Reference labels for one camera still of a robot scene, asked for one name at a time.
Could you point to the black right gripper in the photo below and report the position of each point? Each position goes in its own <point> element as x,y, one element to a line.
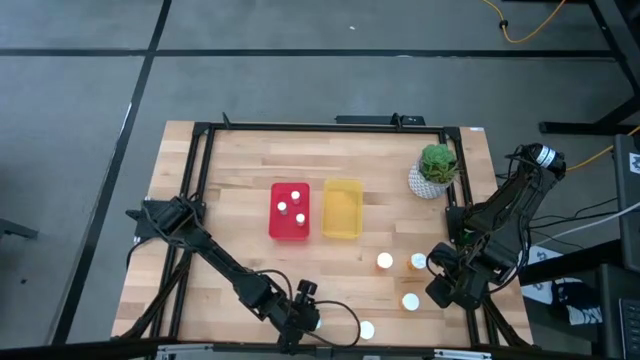
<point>452,287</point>

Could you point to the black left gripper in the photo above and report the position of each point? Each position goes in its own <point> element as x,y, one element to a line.
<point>297,320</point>

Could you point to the orange pill bottle textured cap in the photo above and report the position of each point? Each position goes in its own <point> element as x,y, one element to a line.
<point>417,260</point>

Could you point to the narrow clear pill bottle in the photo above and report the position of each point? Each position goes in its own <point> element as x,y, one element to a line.
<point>282,207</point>

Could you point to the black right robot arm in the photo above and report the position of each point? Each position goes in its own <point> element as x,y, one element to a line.
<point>510,200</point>

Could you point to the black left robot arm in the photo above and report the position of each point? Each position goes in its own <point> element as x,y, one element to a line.
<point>220,255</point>

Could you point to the red plastic bin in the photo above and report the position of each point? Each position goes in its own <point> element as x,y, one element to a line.
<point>280,232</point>

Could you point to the yellow plastic bin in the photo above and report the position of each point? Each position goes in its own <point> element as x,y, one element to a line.
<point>342,210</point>

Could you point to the white grey triangle-pattern pot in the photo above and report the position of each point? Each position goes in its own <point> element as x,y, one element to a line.
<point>422,188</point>

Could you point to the silver crossbar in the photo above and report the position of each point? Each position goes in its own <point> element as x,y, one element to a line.
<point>185,352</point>

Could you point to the navy and white bag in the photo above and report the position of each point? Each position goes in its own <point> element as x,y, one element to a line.
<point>570,300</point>

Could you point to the green artificial plant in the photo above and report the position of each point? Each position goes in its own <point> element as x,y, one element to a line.
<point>439,162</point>

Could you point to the black bar-shaped device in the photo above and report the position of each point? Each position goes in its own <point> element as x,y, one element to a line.
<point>370,120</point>

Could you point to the black computer case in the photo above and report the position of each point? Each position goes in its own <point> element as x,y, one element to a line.
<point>629,200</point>

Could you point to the grey chair leg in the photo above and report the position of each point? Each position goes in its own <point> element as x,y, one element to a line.
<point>17,229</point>

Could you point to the black aluminium table frame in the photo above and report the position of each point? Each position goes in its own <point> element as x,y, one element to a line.
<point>325,127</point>

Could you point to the black desk frame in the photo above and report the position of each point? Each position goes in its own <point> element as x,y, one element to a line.
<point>620,50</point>

